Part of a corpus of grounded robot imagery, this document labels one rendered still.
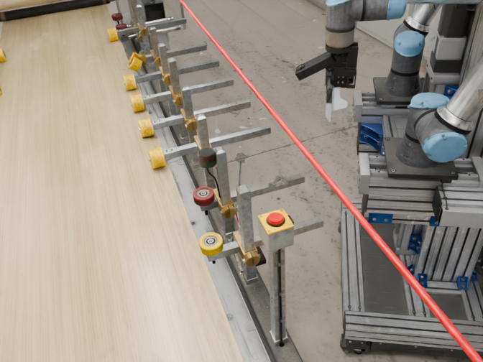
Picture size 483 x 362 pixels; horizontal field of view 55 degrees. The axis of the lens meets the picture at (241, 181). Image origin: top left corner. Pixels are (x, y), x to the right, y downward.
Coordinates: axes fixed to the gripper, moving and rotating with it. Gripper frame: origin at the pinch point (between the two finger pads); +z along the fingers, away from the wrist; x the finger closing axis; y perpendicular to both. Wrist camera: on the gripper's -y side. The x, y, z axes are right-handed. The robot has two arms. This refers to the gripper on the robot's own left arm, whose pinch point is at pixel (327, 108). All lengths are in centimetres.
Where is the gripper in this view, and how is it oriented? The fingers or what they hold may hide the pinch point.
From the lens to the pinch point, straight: 139.4
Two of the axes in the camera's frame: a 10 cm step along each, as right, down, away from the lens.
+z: 0.7, 7.8, 6.2
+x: 1.5, -6.3, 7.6
